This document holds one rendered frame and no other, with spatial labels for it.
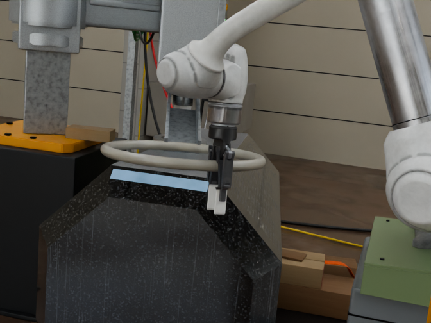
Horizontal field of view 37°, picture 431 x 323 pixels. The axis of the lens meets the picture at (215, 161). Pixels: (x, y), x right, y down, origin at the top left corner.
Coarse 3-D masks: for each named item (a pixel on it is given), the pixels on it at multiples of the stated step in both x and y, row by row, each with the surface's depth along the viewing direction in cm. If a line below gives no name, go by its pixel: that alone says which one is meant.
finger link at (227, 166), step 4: (224, 152) 163; (228, 152) 163; (232, 152) 163; (224, 156) 163; (232, 156) 163; (224, 160) 163; (228, 160) 164; (232, 160) 164; (224, 164) 163; (228, 164) 164; (232, 164) 164; (224, 168) 163; (228, 168) 164; (232, 168) 164; (224, 172) 164; (228, 172) 164; (224, 176) 164; (228, 176) 164; (224, 180) 164; (228, 180) 164
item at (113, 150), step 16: (112, 144) 192; (128, 144) 201; (144, 144) 206; (160, 144) 209; (176, 144) 211; (192, 144) 212; (128, 160) 170; (144, 160) 167; (160, 160) 166; (176, 160) 166; (192, 160) 166; (208, 160) 168; (240, 160) 174; (256, 160) 179
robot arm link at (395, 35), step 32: (384, 0) 120; (384, 32) 120; (416, 32) 120; (384, 64) 122; (416, 64) 119; (384, 96) 125; (416, 96) 119; (416, 128) 118; (416, 160) 115; (416, 192) 114; (416, 224) 116
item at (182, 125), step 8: (168, 96) 242; (168, 104) 235; (168, 112) 228; (176, 112) 240; (184, 112) 241; (192, 112) 242; (168, 120) 222; (176, 120) 233; (184, 120) 234; (192, 120) 235; (200, 120) 225; (168, 128) 217; (176, 128) 227; (184, 128) 228; (192, 128) 229; (200, 128) 219; (168, 136) 221; (176, 136) 222; (184, 136) 222; (192, 136) 223; (200, 136) 214; (200, 144) 211; (184, 152) 212; (192, 152) 213
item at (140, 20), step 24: (24, 0) 269; (48, 0) 268; (72, 0) 273; (96, 0) 282; (120, 0) 287; (144, 0) 291; (48, 24) 271; (72, 24) 276; (96, 24) 286; (120, 24) 289; (144, 24) 293
